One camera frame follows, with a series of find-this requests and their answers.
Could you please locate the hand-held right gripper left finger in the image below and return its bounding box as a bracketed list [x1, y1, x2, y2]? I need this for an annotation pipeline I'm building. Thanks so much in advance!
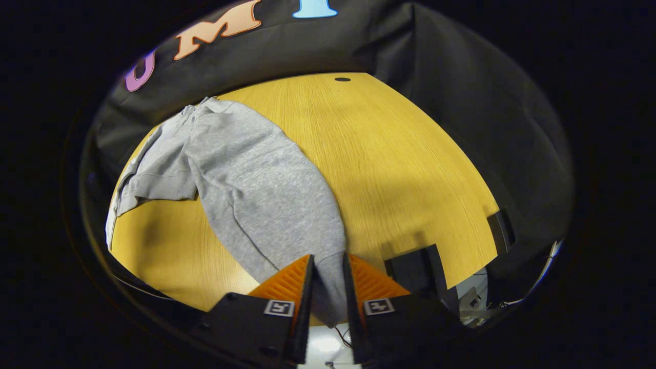
[202, 255, 316, 369]

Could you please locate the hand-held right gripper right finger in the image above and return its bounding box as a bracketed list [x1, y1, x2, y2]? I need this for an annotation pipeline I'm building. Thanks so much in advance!
[342, 253, 462, 365]

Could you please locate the grey zip-neck sweatshirt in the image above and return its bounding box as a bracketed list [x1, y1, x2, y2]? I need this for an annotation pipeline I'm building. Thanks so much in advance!
[105, 96, 349, 329]

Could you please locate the black backdrop cloth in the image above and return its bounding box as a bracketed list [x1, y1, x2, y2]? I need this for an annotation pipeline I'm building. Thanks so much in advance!
[82, 0, 573, 288]

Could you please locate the grey metal bracket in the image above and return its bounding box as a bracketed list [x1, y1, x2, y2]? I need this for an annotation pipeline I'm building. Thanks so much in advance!
[460, 287, 493, 327]

